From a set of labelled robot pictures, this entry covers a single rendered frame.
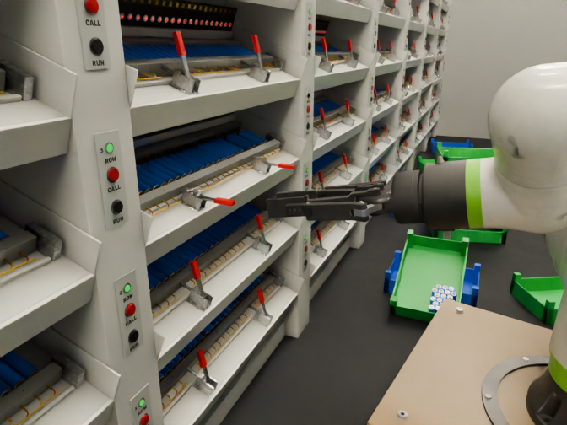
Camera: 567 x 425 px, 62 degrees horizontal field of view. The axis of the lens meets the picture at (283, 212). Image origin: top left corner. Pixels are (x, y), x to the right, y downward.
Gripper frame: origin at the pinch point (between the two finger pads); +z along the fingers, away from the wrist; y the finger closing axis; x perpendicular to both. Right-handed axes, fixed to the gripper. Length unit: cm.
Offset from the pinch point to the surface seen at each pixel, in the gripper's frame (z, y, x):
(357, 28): 17, 114, 32
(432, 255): -6, 91, -48
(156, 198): 19.8, -7.8, 4.3
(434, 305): -9, 67, -54
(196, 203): 17.0, -1.8, 1.5
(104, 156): 13.2, -22.3, 13.7
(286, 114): 18.5, 43.9, 10.7
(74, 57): 11.2, -24.4, 25.1
